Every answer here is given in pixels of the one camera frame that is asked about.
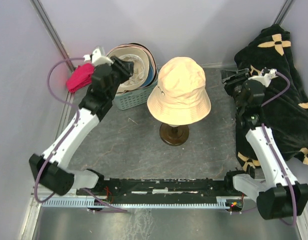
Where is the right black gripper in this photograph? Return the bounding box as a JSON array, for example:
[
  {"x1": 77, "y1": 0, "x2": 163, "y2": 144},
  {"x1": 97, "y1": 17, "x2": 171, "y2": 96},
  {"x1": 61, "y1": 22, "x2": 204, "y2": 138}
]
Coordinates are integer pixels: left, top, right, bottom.
[{"x1": 220, "y1": 68, "x2": 253, "y2": 112}]

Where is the cream bucket hat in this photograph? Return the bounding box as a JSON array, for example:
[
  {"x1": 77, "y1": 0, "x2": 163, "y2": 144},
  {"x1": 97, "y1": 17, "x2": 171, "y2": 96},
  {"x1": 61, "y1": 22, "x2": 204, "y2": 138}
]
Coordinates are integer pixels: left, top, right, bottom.
[{"x1": 107, "y1": 46, "x2": 150, "y2": 94}]

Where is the blue bucket hat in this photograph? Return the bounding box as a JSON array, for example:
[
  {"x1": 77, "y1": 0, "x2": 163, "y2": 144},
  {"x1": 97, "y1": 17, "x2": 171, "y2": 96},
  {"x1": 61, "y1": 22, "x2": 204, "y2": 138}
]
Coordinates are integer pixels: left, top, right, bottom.
[{"x1": 139, "y1": 62, "x2": 157, "y2": 89}]

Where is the peach bucket hat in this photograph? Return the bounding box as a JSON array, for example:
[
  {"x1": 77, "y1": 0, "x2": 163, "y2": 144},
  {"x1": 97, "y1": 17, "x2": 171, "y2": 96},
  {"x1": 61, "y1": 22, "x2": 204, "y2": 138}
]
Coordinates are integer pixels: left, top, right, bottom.
[{"x1": 147, "y1": 57, "x2": 212, "y2": 126}]

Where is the pink beige bucket hat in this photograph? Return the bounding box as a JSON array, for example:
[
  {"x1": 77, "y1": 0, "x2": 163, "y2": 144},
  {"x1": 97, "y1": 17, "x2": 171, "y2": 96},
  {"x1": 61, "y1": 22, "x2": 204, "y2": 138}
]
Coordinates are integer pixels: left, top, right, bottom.
[{"x1": 107, "y1": 42, "x2": 157, "y2": 70}]

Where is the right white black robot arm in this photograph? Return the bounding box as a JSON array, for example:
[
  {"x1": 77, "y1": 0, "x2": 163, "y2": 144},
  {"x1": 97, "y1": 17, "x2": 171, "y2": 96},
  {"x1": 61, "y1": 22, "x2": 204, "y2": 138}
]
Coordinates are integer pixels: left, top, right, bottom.
[{"x1": 222, "y1": 68, "x2": 308, "y2": 226}]

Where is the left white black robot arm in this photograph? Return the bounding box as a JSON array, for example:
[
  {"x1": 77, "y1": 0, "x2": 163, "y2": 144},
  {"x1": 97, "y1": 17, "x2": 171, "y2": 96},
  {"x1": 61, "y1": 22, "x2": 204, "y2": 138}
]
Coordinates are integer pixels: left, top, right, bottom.
[{"x1": 29, "y1": 56, "x2": 134, "y2": 196}]

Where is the teal plastic basket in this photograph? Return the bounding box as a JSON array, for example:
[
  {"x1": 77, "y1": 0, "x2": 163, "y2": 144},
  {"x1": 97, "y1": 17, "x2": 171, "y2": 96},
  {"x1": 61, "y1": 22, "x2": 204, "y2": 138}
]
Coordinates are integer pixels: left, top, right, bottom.
[{"x1": 113, "y1": 82, "x2": 157, "y2": 110}]

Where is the red cloth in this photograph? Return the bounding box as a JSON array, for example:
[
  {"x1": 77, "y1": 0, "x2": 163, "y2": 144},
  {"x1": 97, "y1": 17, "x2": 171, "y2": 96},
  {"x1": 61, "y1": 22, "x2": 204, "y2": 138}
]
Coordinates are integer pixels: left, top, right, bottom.
[{"x1": 66, "y1": 63, "x2": 95, "y2": 93}]

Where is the black floral blanket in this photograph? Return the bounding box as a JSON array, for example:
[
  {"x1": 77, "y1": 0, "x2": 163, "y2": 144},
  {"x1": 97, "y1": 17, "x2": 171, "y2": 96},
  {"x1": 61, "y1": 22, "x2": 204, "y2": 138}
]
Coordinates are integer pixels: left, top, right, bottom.
[{"x1": 234, "y1": 24, "x2": 308, "y2": 166}]

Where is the dark wooden hat stand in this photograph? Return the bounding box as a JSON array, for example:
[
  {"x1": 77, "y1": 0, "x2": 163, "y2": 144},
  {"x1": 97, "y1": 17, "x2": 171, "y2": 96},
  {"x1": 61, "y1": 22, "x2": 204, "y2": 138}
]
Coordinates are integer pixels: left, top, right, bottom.
[{"x1": 159, "y1": 123, "x2": 190, "y2": 147}]

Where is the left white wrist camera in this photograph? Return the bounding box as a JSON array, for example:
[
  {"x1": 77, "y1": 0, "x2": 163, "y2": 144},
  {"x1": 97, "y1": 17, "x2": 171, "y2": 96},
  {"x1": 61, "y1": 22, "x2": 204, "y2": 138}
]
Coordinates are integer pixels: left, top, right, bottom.
[{"x1": 83, "y1": 46, "x2": 114, "y2": 67}]

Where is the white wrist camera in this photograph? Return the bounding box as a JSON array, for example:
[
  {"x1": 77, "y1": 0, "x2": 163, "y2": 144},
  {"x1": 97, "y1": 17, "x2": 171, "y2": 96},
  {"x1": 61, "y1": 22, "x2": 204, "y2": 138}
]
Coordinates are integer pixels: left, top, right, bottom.
[
  {"x1": 248, "y1": 68, "x2": 277, "y2": 88},
  {"x1": 83, "y1": 46, "x2": 114, "y2": 67}
]

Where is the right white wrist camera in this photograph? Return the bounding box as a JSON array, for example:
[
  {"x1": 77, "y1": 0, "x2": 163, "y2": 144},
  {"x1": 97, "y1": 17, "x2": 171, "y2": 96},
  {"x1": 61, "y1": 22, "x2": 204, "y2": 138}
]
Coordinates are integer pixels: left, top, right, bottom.
[{"x1": 248, "y1": 68, "x2": 277, "y2": 88}]

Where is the right aluminium frame post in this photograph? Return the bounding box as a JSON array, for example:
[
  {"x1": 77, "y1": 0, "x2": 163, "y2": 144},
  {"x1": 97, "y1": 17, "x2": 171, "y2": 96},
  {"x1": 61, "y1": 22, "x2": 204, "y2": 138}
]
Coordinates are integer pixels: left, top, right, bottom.
[{"x1": 273, "y1": 0, "x2": 295, "y2": 25}]

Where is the aluminium frame post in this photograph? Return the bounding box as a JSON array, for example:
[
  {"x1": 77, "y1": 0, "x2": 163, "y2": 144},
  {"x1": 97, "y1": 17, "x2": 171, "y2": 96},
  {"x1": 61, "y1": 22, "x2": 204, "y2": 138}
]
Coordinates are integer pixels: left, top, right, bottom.
[
  {"x1": 29, "y1": 0, "x2": 75, "y2": 72},
  {"x1": 273, "y1": 0, "x2": 295, "y2": 25}
]

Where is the left aluminium frame post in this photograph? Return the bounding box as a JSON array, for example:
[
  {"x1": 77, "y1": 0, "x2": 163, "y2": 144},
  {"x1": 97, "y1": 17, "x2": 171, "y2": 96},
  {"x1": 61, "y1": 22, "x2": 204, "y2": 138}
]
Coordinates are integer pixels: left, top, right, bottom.
[{"x1": 29, "y1": 0, "x2": 75, "y2": 72}]

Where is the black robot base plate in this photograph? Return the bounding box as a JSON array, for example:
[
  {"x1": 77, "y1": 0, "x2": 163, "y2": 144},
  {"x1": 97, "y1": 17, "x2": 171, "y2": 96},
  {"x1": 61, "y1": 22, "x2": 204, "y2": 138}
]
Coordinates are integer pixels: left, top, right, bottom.
[{"x1": 90, "y1": 178, "x2": 250, "y2": 204}]

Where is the light blue cable duct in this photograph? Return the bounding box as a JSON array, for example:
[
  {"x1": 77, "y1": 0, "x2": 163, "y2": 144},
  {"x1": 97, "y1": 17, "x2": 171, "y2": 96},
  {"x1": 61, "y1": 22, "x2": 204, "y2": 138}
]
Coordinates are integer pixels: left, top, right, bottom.
[{"x1": 42, "y1": 197, "x2": 230, "y2": 210}]

